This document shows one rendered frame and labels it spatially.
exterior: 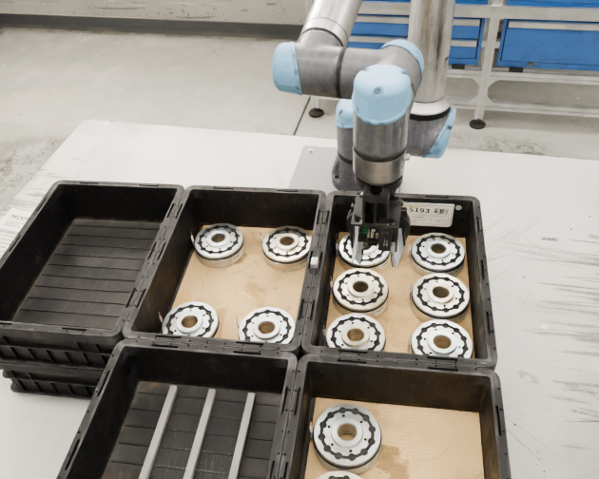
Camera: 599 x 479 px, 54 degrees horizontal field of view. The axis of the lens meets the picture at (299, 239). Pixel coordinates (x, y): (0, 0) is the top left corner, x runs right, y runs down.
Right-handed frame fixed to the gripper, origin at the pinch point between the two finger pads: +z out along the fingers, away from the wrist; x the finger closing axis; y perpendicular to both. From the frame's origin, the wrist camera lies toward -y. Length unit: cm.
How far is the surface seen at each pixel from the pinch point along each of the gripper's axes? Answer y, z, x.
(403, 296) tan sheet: -2.4, 12.7, 5.0
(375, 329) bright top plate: 8.2, 9.8, 0.7
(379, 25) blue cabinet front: -194, 46, -18
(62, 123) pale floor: -173, 96, -188
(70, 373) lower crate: 22, 15, -53
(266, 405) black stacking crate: 23.8, 12.9, -15.4
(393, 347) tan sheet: 9.4, 12.7, 4.1
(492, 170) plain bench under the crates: -61, 26, 25
